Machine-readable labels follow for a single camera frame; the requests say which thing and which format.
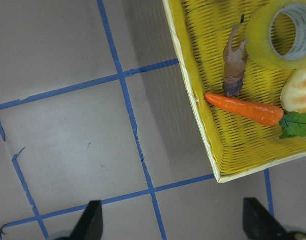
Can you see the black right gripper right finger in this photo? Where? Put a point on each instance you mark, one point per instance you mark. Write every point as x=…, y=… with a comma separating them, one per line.
x=259, y=224

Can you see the toy croissant bread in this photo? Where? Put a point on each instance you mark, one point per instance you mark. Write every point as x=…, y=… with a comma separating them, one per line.
x=293, y=94

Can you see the brown toy animal figure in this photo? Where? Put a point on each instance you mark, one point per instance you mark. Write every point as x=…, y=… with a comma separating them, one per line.
x=234, y=64

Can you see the yellow tape roll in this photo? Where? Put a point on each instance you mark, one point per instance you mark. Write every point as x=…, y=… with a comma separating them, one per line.
x=277, y=35

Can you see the orange toy carrot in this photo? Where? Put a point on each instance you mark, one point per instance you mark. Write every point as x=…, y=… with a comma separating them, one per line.
x=293, y=124

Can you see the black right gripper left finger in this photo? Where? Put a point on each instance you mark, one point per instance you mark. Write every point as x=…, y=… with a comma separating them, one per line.
x=90, y=224

